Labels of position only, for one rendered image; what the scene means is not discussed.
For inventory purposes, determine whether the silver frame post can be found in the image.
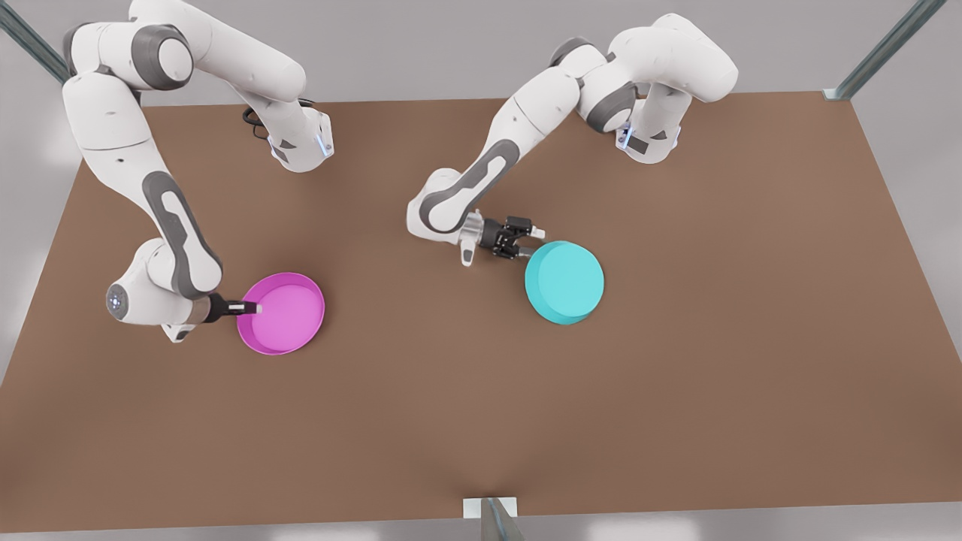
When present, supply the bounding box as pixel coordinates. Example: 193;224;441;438
823;0;948;101
462;497;527;541
0;6;71;83

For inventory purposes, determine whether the blue plate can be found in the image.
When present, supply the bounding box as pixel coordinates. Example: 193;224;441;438
525;240;605;326

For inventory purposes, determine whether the pink plate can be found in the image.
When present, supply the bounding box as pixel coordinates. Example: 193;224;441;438
237;272;326;355

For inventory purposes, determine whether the black cable loop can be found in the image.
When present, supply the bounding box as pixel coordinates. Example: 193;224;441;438
242;98;316;142

